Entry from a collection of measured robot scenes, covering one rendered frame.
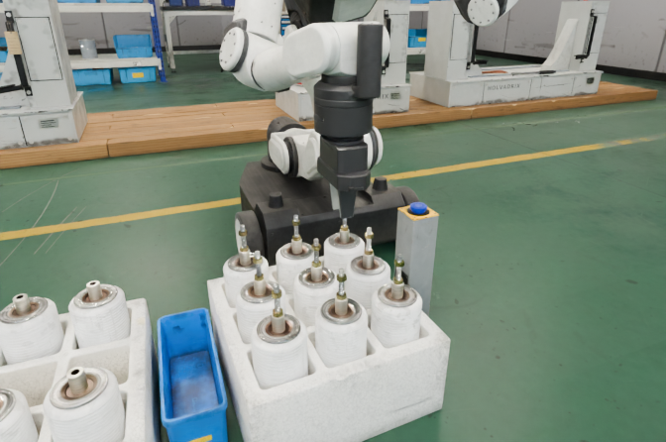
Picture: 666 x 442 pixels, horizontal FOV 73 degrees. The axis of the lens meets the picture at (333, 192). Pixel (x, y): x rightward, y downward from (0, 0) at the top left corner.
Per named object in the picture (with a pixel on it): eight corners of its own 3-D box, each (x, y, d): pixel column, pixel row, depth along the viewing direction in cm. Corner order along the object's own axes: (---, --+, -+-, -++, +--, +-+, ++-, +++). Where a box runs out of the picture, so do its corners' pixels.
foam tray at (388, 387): (214, 342, 110) (206, 279, 103) (356, 302, 125) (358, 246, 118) (256, 486, 77) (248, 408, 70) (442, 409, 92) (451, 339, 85)
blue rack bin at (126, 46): (117, 54, 509) (113, 35, 501) (153, 53, 523) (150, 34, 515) (115, 58, 467) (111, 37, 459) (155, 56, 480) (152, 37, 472)
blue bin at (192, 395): (165, 359, 105) (157, 317, 100) (212, 347, 109) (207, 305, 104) (170, 474, 79) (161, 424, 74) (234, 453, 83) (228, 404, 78)
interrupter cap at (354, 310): (363, 301, 84) (363, 298, 84) (360, 328, 78) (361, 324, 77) (323, 298, 85) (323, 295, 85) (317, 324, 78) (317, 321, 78)
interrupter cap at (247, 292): (238, 285, 89) (238, 282, 89) (276, 279, 91) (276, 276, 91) (242, 308, 83) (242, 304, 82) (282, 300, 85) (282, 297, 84)
